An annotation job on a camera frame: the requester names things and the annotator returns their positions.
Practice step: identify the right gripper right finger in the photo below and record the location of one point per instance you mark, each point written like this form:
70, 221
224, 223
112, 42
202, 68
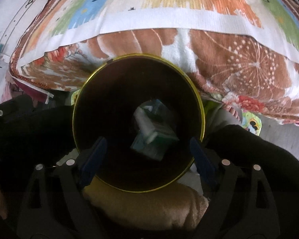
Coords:
253, 186

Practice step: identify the crumpled trash inside bin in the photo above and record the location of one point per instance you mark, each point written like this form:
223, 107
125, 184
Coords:
155, 136

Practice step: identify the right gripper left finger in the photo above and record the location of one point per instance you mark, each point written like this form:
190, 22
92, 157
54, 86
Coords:
39, 199

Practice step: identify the black gold-rimmed trash bin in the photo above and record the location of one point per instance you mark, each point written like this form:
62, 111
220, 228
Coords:
133, 122

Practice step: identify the white headboard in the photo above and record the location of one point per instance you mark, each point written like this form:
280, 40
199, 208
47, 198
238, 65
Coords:
15, 18

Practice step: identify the cartoon floor mat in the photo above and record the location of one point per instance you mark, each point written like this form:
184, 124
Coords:
251, 122

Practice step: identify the tan fuzzy sleeve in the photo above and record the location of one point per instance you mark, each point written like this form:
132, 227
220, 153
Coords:
175, 206

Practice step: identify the colourful striped bed mat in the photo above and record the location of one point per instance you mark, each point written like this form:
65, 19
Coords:
272, 23

